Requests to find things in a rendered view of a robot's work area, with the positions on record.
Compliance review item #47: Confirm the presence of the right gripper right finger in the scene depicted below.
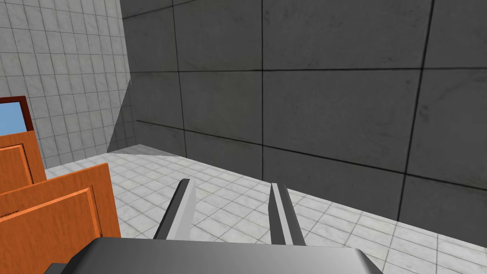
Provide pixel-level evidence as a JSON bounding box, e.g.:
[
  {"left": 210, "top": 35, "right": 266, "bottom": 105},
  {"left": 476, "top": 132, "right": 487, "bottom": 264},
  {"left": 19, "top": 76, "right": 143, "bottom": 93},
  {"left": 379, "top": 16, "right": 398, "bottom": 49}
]
[{"left": 268, "top": 183, "right": 306, "bottom": 246}]

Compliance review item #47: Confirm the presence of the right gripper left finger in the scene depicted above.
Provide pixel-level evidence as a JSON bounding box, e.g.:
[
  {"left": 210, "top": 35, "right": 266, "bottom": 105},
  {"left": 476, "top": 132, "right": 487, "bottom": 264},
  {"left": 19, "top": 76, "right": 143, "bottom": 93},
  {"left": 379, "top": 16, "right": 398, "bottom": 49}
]
[{"left": 153, "top": 178, "right": 196, "bottom": 241}]

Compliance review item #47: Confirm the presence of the orange wooden cupboard door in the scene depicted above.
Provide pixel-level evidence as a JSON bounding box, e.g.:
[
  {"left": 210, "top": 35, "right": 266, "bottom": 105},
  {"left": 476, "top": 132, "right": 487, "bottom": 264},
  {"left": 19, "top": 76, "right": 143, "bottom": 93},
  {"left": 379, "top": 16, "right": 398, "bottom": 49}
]
[
  {"left": 0, "top": 163, "right": 122, "bottom": 274},
  {"left": 0, "top": 130, "right": 48, "bottom": 195}
]

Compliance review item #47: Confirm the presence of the window with dark red frame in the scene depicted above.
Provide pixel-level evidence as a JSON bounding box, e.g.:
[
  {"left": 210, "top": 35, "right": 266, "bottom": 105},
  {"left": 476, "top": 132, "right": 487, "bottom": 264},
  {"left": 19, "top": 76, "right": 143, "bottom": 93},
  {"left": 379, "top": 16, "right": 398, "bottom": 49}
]
[{"left": 0, "top": 96, "right": 35, "bottom": 137}]

